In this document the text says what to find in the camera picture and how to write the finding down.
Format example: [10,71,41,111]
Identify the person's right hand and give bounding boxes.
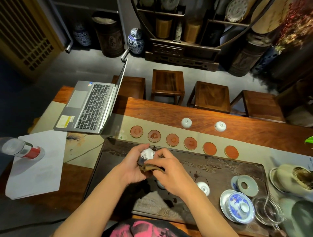
[151,148,196,199]

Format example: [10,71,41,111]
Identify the person's left hand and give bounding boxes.
[121,144,154,186]

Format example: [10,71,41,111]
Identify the white painted teacup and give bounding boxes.
[141,148,156,161]

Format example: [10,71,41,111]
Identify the brown tea cloth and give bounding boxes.
[137,156,165,174]

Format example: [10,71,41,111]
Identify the person's left forearm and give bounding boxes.
[52,178,134,237]

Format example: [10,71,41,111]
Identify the person's right forearm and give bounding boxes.
[180,189,239,237]

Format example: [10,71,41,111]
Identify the row of round brown coasters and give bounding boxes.
[130,125,239,160]

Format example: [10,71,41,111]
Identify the beige table runner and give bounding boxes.
[29,101,313,193]

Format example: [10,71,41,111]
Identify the dark carved wooden tea tray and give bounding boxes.
[83,137,271,237]

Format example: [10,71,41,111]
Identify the pink black shirt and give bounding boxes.
[103,219,190,237]

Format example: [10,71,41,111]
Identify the square wooden stool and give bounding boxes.
[111,75,146,100]
[187,81,231,114]
[150,69,185,106]
[230,90,286,124]

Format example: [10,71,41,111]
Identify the silver laptop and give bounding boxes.
[53,58,128,135]

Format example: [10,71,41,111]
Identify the white gaiwan saucer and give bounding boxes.
[220,189,245,223]

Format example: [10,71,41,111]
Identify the pale blue porcelain saucer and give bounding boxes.
[231,175,259,198]

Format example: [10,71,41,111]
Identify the blue white lidded gaiwan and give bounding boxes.
[227,192,255,224]

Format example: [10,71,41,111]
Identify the dark wooden display shelf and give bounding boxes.
[131,0,277,73]

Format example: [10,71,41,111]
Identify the white paper sheet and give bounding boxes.
[5,130,68,200]

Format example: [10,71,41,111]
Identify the blue white porcelain jar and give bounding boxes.
[127,28,145,55]
[73,23,92,47]

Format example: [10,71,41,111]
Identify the clear glass pitcher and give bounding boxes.
[253,194,287,230]

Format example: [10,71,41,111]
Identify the dark wooden barrel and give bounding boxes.
[227,33,272,77]
[92,14,125,58]

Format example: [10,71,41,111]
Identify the clear bottle with red label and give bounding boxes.
[0,137,46,160]

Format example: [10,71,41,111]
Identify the yellow wooden canister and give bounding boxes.
[183,22,202,44]
[156,18,173,39]

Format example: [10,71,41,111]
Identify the small white vase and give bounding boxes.
[175,22,183,42]

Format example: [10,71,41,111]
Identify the cream ceramic vessel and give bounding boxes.
[269,164,313,196]

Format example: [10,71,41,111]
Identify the grey green ceramic vessel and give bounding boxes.
[291,200,313,237]

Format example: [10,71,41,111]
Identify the wooden lattice screen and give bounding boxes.
[0,0,65,80]

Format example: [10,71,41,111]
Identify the decorative patterned plate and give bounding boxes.
[225,0,249,23]

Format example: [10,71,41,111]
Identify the round bamboo tray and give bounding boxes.
[250,0,293,34]

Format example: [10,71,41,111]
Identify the dried red flowers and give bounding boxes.
[275,0,313,53]

